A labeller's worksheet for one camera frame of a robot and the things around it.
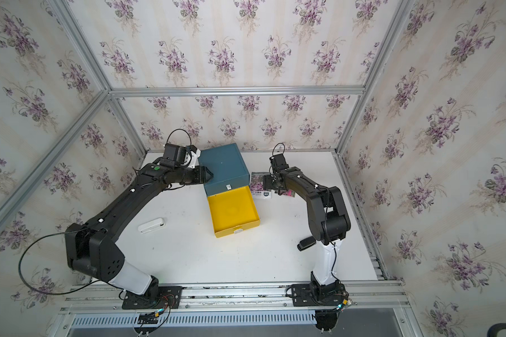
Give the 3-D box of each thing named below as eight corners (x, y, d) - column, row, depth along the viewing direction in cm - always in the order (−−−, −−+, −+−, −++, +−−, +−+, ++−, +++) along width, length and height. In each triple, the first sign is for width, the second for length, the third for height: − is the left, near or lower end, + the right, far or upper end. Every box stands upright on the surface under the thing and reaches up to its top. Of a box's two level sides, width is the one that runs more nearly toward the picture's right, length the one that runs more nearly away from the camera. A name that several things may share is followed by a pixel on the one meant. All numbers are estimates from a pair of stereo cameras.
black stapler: (299, 252, 85) (301, 248, 82) (295, 245, 87) (297, 242, 84) (314, 244, 87) (317, 241, 84) (311, 238, 89) (313, 235, 86)
